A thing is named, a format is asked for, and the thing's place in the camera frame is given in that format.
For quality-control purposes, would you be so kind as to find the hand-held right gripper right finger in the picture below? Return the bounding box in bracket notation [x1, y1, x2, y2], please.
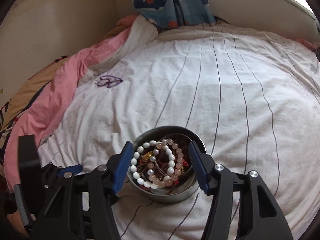
[188, 141, 294, 240]

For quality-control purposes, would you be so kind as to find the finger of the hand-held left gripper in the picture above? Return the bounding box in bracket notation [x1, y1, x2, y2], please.
[57, 164, 83, 178]

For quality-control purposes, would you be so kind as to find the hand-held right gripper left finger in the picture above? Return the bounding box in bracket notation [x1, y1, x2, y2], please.
[31, 141, 134, 240]

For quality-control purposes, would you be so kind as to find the pink bead bracelet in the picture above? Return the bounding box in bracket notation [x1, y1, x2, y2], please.
[147, 139, 186, 188]

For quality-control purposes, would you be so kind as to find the white bead bracelet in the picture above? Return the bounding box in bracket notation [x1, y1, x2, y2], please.
[129, 141, 176, 190]

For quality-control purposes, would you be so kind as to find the gold charm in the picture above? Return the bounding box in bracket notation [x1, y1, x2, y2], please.
[141, 151, 157, 162]

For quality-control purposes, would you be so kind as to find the round metal bowl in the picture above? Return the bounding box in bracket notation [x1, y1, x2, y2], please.
[126, 126, 208, 204]

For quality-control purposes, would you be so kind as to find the person's left hand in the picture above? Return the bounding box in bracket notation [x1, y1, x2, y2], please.
[6, 212, 30, 238]

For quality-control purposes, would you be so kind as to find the yellow patterned bed sheet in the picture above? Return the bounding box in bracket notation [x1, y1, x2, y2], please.
[0, 54, 68, 140]

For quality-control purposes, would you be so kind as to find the pink blanket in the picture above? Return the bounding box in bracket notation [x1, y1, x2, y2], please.
[4, 15, 141, 193]

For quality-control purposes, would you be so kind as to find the white striped duvet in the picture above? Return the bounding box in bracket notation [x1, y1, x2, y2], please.
[37, 17, 320, 240]

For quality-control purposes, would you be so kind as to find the whale print curtain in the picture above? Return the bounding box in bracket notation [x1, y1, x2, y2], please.
[130, 0, 217, 29]

